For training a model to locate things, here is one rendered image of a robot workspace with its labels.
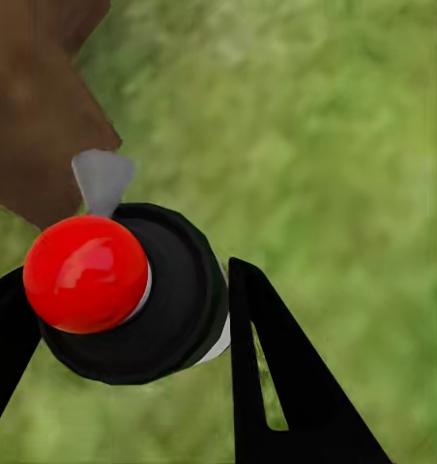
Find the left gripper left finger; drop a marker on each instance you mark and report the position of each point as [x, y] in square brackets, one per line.
[19, 334]

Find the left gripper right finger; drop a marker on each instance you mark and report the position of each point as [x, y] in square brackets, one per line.
[323, 426]

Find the insectifuge atomizer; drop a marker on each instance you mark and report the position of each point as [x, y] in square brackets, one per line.
[130, 293]

